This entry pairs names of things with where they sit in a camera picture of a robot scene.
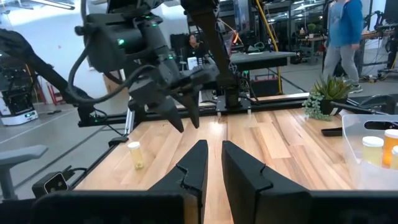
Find person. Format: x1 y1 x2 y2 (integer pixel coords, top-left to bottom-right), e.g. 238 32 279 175
185 33 208 60
322 0 364 94

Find dark grey desk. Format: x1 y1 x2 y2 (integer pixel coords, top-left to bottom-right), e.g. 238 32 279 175
229 50 298 72

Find grey chair armrest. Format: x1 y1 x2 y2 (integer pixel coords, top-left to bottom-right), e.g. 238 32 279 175
0 144 49 200

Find small green potted plant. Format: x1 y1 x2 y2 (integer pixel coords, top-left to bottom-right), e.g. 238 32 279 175
301 74 354 122

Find cardboard box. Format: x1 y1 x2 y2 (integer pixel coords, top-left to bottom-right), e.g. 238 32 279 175
104 73 130 94

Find black braided cable sleeve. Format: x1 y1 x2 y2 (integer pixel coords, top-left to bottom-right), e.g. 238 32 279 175
0 27 97 125

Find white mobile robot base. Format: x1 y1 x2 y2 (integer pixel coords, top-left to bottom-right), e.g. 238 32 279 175
0 63 40 127

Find clear plastic bin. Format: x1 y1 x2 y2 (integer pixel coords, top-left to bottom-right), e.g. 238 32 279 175
341 113 398 191

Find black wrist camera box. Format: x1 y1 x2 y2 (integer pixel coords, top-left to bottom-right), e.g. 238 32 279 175
127 76 170 110

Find yellow hanging hose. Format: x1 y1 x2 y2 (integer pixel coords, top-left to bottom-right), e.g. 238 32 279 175
254 0 284 96

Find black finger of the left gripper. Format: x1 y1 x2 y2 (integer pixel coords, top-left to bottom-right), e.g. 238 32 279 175
178 88 200 129
155 96 185 133

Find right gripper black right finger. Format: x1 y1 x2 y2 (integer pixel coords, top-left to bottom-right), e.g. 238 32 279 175
222 140 398 224

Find small black box device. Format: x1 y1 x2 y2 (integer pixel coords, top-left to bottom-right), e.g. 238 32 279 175
32 170 71 199

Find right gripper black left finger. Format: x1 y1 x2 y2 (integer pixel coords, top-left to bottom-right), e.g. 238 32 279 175
30 139 208 224

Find small orange pill bottle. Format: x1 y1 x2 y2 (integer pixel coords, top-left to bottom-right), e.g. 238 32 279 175
382 128 398 167

